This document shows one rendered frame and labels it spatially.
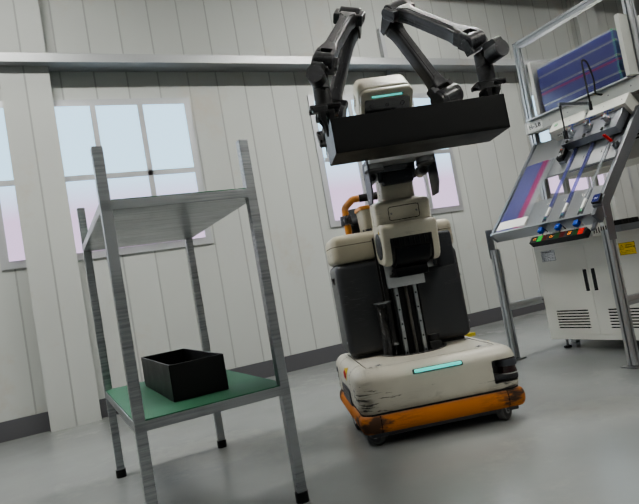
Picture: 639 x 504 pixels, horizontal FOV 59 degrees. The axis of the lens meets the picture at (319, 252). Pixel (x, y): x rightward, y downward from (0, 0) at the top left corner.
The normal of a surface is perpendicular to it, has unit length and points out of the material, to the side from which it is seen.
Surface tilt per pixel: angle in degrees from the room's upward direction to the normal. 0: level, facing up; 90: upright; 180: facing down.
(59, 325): 90
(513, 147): 90
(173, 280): 90
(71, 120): 90
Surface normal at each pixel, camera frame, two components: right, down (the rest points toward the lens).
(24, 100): 0.41, -0.12
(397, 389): 0.09, -0.07
